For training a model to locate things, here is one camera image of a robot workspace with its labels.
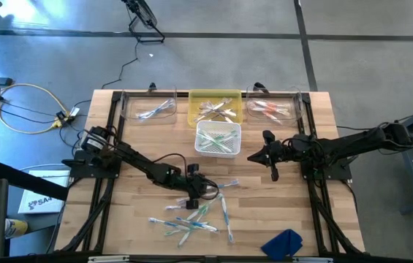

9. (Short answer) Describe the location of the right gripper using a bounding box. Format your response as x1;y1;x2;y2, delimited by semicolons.
246;130;289;183

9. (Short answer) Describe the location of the blue toothbrush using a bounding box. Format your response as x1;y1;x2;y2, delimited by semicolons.
136;98;175;118
173;216;219;234
208;178;240;191
138;104;176;120
148;217;193;232
220;195;235;244

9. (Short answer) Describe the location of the white mesh basket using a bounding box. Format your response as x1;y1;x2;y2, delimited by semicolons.
194;120;243;159

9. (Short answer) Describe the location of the yellow plastic bin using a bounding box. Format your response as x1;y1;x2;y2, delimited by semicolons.
187;89;244;129

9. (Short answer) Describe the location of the clear plastic bin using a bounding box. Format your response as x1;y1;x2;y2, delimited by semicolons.
120;87;178;125
245;86;305;125

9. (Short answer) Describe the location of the blue cloth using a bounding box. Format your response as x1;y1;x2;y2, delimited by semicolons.
260;229;304;262

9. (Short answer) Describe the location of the white LED strip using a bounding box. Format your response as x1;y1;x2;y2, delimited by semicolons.
88;255;131;263
292;256;334;263

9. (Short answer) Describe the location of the white printed box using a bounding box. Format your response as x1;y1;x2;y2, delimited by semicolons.
17;169;72;215

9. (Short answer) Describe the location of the black side desk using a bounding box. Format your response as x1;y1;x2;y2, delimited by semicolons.
0;160;71;261

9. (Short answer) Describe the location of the yellow can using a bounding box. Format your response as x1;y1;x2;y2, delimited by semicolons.
4;218;29;240

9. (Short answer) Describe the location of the black power cable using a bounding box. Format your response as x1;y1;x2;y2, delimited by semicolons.
99;39;140;91

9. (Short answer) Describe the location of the yellow cable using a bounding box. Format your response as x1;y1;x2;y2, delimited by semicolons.
0;60;72;134

